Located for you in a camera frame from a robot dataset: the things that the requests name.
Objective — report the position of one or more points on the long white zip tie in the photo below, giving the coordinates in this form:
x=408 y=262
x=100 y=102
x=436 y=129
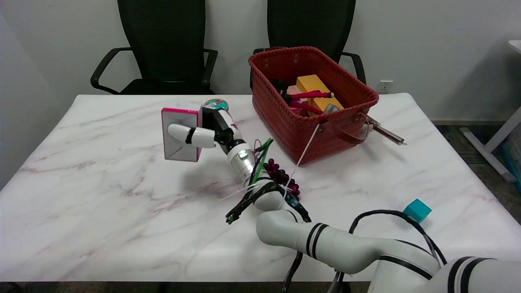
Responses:
x=307 y=146

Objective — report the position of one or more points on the pink and black mini tripod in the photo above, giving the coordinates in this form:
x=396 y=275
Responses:
x=309 y=95

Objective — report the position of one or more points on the purple toy grape bunch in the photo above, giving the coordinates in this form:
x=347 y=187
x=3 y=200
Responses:
x=281 y=176

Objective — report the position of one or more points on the white wall outlet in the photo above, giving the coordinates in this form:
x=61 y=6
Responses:
x=386 y=86

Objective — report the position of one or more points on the red woven basket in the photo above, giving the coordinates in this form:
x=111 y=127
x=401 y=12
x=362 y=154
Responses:
x=293 y=130

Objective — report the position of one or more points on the black mesh office chair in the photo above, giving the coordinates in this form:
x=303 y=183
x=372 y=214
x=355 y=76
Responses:
x=311 y=24
x=163 y=44

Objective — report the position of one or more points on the white paper box pink edges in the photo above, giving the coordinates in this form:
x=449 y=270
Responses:
x=179 y=146

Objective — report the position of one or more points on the white side desk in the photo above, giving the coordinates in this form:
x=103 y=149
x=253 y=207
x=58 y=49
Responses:
x=494 y=140

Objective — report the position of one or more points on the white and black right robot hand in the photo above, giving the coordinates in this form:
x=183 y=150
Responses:
x=222 y=126

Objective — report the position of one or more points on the yellow box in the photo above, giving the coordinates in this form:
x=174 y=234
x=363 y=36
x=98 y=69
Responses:
x=312 y=83

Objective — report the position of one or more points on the black round object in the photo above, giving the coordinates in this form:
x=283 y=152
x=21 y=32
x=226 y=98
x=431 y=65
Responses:
x=278 y=85

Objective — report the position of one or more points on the round teal tin can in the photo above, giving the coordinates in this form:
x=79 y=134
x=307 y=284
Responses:
x=215 y=104

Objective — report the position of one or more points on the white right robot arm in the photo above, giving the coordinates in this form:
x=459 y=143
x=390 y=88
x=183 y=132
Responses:
x=338 y=244

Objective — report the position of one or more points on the teal cube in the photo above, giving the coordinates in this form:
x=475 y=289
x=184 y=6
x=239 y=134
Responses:
x=417 y=210

